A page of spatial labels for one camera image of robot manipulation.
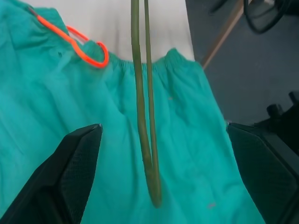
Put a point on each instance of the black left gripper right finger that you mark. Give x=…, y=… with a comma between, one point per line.
x=268, y=177

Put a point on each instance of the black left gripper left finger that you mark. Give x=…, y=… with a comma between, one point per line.
x=58, y=182

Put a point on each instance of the teal green shorts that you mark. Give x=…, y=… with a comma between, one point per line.
x=70, y=105

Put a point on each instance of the dark knobbed object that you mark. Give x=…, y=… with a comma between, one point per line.
x=287, y=121

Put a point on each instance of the wooden clothes rack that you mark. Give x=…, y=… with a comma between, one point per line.
x=224, y=35

